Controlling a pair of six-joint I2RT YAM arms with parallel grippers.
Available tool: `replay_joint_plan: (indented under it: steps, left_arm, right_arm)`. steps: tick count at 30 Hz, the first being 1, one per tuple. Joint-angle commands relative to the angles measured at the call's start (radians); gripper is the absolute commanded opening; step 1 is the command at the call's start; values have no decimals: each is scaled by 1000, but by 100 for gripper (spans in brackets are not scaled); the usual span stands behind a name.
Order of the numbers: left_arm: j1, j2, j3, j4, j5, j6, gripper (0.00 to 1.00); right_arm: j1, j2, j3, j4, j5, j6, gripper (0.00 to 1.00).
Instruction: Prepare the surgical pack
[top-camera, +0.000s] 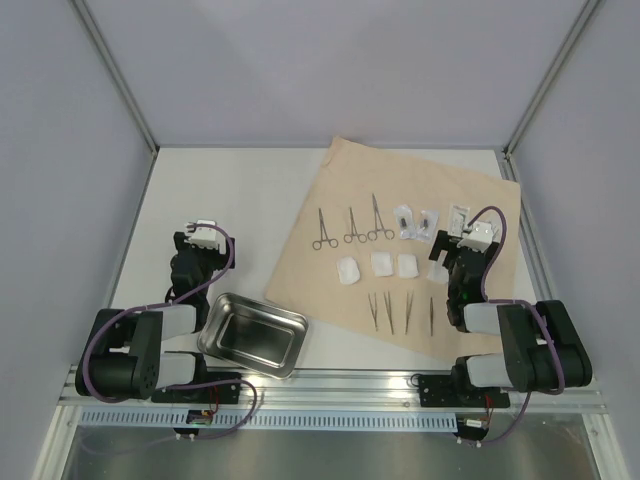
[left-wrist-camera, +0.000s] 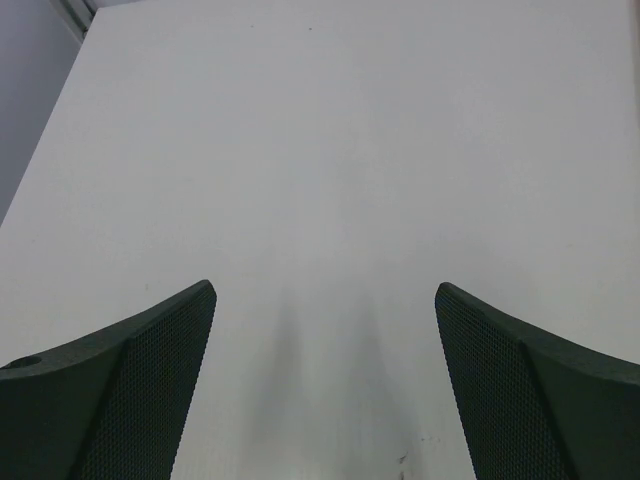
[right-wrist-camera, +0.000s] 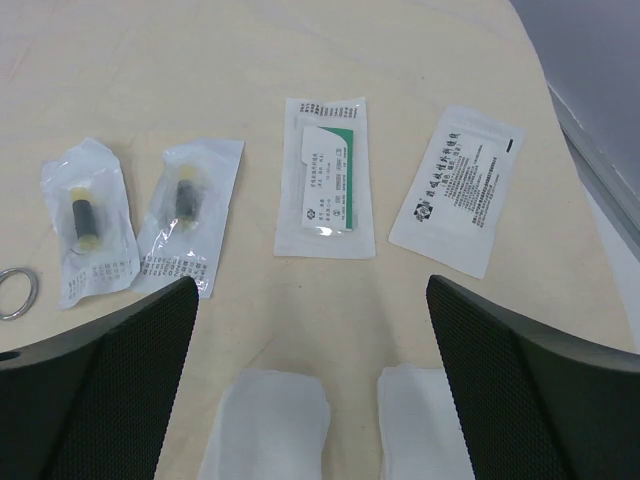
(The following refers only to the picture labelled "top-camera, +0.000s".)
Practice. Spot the white gauze pad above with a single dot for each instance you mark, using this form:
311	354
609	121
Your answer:
407	266
438	274
382	264
348	270

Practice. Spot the green white suture packet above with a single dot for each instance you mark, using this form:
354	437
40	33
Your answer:
457	220

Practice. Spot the right aluminium frame post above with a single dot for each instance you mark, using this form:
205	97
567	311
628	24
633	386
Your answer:
570	42

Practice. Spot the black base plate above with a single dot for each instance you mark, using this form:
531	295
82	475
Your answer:
443	391
219	395

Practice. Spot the left aluminium frame post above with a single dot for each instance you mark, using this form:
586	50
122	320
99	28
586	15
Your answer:
86	17

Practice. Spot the clear blister packet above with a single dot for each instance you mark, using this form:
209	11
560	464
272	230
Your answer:
427	225
404	218

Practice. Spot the right clear blister packet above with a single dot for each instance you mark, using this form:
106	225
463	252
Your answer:
427	225

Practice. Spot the aluminium frame post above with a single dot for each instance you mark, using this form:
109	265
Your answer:
570	42
86	17

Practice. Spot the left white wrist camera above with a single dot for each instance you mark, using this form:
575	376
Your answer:
202	234

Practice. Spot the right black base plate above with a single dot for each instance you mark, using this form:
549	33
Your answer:
443	391

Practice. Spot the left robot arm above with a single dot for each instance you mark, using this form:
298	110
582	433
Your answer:
123	358

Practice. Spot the slotted grey cable duct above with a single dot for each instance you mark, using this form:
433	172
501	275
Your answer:
302	420

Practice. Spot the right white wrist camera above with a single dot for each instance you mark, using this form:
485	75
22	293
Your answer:
478	236

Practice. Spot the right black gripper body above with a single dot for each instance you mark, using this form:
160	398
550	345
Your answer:
439	245

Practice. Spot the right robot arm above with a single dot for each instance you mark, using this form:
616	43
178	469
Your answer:
541	349

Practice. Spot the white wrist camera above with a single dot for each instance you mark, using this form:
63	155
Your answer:
202	234
478	236

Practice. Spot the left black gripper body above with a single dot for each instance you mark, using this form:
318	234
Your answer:
209	259

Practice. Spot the aluminium mounting rail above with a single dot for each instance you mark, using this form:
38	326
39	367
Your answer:
353	390

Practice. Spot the long steel hemostat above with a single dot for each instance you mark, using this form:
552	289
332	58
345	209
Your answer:
378	228

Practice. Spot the steel hemostat forceps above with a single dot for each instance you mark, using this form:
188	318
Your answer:
324	238
353	234

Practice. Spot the left clear blister packet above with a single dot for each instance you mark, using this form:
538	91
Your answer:
404	218

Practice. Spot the beige cloth drape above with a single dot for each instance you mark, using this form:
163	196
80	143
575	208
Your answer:
307	281

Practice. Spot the stainless steel tray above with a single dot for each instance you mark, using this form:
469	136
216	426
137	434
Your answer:
253	335

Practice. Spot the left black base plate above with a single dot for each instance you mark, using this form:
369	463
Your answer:
219	395

